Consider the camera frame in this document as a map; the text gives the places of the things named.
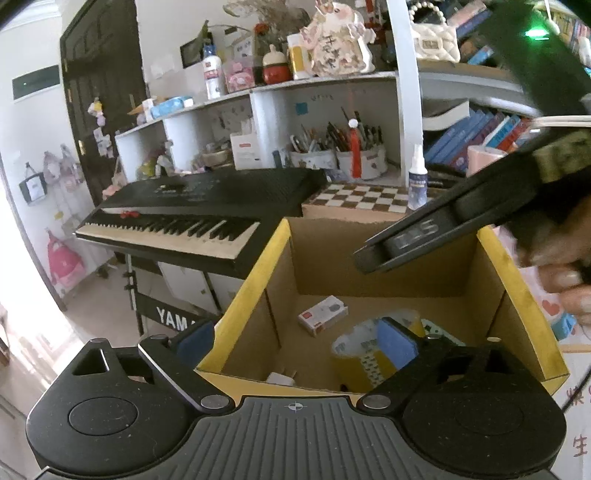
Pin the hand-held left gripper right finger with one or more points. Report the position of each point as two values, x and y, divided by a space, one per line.
397 344

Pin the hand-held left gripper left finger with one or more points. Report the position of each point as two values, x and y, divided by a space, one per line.
196 344

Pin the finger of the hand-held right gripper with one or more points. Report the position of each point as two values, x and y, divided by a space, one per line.
415 240

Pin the small red white box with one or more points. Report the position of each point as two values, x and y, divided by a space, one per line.
323 316

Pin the white charger plug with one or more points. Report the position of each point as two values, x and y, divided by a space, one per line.
279 379

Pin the yellow cardboard box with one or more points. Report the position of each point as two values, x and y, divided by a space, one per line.
323 261

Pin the person's right hand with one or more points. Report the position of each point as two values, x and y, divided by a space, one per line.
575 295

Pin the pink cylindrical cup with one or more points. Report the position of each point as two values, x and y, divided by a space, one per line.
485 161

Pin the black keyboard stand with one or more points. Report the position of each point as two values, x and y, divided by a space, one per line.
161 304

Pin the white spray bottle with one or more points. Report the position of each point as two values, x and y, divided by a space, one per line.
418 184

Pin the wooden chessboard box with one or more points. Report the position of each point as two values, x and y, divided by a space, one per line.
364 201

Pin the leaning row of books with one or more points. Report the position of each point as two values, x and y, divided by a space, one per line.
480 131

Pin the white pot of pens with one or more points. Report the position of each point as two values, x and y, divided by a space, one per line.
371 161
314 159

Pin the red tassel pendant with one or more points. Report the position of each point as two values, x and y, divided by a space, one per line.
356 152

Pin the black keyboard piano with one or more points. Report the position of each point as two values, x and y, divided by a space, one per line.
194 207

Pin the white bookshelf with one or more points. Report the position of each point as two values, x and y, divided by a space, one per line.
408 92

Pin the blue toy block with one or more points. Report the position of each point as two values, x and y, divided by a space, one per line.
563 326

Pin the pink backpack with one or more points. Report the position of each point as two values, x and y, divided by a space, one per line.
64 265

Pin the white quilted handbag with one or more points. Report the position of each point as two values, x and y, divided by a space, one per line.
434 39

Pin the shelf of upright books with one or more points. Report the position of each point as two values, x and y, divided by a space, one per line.
475 27

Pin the printed desk mat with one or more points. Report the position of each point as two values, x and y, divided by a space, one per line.
577 374

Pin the white red carton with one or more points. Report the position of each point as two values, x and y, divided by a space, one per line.
247 152

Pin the white curved shelf unit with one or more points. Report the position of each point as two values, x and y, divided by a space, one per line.
272 106

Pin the floral rabbit ornament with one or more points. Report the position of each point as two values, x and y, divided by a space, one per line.
337 44

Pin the yellow white carton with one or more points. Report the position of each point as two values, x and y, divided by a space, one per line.
299 60

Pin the red white doll jar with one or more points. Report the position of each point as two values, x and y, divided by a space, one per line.
276 69

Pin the hanging tote bag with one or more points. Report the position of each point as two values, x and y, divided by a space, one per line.
32 184

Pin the blue tissue pack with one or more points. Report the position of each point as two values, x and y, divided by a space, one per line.
171 107

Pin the pink jar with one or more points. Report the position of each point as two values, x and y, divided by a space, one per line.
239 78

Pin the black door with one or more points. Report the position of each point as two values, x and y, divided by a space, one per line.
101 115

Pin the white lotion bottle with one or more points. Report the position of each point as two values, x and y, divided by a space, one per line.
213 76

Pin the dried flower bouquet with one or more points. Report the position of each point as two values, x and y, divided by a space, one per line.
268 14

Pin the black picture frame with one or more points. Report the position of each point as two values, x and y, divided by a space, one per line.
191 53

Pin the green wall sign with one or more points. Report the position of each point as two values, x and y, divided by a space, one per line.
36 82

